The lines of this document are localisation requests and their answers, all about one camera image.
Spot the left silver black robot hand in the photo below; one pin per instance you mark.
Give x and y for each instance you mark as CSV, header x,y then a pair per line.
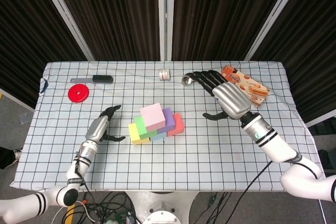
x,y
97,128

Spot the red foam cube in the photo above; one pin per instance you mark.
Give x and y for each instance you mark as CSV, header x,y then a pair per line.
x,y
178,127

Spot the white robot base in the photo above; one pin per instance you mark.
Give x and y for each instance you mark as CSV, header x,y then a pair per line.
x,y
160,203

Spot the white black checked tablecloth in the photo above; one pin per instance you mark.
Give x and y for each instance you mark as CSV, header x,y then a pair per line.
x,y
183,166

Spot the purple foam cube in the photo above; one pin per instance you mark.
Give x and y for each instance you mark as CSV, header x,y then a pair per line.
x,y
169,121

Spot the pink foam cube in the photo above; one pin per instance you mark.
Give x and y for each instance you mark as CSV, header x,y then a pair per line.
x,y
152,116

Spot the yellow foam cube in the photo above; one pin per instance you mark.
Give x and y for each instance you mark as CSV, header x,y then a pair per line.
x,y
134,134

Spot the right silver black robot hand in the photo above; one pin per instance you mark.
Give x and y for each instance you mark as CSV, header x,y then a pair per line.
x,y
231,98

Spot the green foam cube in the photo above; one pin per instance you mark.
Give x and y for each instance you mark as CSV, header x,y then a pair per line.
x,y
141,127

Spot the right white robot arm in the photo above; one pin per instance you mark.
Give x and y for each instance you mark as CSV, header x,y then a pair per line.
x,y
275,148

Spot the orange biscuit box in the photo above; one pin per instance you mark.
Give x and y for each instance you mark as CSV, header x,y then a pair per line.
x,y
252,87

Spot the person leg black trousers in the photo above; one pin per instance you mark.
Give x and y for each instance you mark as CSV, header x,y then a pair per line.
x,y
6,157

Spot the floor power strip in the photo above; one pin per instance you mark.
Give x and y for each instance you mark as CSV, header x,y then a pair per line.
x,y
120,217

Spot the white frame rail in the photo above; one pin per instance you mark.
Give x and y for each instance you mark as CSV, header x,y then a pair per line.
x,y
321,121
15,100

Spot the dark curtain panel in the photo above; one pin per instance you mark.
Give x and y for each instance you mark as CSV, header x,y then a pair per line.
x,y
26,37
309,37
118,11
215,11

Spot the blue table clip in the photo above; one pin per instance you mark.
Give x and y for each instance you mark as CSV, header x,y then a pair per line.
x,y
45,85

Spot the blue foam cube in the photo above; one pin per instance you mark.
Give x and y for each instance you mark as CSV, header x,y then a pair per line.
x,y
158,137

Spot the white frame post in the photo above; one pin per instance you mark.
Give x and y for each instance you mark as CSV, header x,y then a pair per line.
x,y
65,16
166,11
274,15

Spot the red plastic disc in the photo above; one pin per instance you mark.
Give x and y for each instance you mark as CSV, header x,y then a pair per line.
x,y
78,93

